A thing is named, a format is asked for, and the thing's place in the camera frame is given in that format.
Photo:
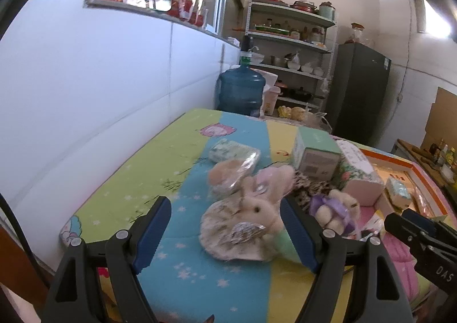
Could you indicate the brown cardboard sheet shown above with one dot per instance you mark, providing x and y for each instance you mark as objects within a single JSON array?
[{"x": 442, "y": 119}]

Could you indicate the water jug pump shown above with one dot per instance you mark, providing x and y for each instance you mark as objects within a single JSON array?
[{"x": 247, "y": 45}]

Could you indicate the black wok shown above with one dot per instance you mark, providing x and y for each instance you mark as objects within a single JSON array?
[{"x": 303, "y": 95}]

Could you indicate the side table with bottles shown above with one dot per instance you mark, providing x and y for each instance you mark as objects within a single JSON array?
[{"x": 428, "y": 162}]

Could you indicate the green and white carton box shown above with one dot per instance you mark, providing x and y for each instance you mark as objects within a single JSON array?
[{"x": 316, "y": 151}]

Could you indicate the white metal shelf rack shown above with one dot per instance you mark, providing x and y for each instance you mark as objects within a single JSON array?
[{"x": 296, "y": 41}]

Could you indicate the small teddy with purple bow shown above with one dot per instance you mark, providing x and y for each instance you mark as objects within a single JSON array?
[{"x": 334, "y": 210}]

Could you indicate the orange shallow box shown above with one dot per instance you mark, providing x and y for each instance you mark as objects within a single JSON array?
[{"x": 425, "y": 180}]

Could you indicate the pink blanket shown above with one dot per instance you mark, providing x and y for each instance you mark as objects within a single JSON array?
[{"x": 400, "y": 266}]

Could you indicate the leopard print cloth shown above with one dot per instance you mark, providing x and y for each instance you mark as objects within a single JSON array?
[{"x": 310, "y": 189}]

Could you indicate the glass jar on fridge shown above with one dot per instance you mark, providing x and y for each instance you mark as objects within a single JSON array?
[{"x": 357, "y": 34}]

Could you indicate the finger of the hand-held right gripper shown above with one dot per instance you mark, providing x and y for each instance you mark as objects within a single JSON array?
[
  {"x": 425, "y": 220},
  {"x": 403, "y": 226}
]

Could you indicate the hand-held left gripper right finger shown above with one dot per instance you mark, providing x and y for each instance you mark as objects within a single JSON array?
[{"x": 300, "y": 234}]

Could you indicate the dark grey fridge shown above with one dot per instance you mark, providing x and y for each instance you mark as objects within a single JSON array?
[{"x": 360, "y": 94}]

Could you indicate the pale green canister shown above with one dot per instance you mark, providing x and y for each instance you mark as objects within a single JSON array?
[{"x": 327, "y": 12}]

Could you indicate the clear plastic bag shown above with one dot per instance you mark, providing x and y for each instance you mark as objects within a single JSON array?
[{"x": 319, "y": 123}]

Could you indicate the red cooking pot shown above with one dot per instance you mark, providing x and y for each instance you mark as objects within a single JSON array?
[{"x": 304, "y": 5}]

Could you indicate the colourful printed play mat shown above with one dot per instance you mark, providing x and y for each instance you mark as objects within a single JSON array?
[{"x": 185, "y": 273}]

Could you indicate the bag of yellow food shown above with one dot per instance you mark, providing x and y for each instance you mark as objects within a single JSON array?
[{"x": 294, "y": 112}]

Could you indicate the blue water jug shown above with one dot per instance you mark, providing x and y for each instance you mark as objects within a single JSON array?
[{"x": 241, "y": 89}]

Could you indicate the pale green tissue pack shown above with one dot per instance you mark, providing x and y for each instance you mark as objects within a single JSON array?
[{"x": 398, "y": 191}]

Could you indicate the floral tissue box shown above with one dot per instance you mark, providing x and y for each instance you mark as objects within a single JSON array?
[{"x": 357, "y": 173}]

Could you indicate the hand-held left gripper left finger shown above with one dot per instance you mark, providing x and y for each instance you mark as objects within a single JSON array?
[{"x": 153, "y": 234}]

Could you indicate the beige bunny plush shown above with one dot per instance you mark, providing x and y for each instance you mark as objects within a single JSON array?
[{"x": 250, "y": 212}]

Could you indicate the plastic wrapped bun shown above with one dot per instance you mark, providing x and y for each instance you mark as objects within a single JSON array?
[{"x": 225, "y": 175}]

